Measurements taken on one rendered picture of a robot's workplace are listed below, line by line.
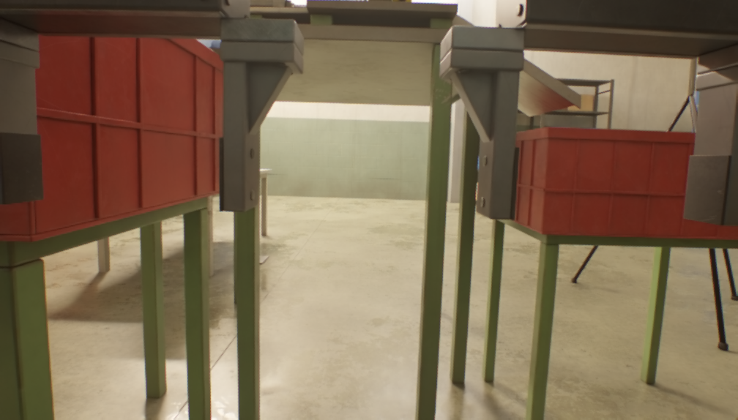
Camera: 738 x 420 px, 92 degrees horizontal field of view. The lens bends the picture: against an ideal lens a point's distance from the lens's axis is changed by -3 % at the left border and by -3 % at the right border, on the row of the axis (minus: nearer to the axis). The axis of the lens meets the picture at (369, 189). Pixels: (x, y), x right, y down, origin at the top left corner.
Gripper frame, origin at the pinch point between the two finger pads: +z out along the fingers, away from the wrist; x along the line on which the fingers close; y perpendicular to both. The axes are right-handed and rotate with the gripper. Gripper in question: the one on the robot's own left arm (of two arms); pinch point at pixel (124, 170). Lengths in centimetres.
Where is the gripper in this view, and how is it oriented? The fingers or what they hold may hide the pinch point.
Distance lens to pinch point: 25.3
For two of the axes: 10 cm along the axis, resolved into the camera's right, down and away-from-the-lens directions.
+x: -10.0, -0.3, -0.1
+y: -0.1, -0.9, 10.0
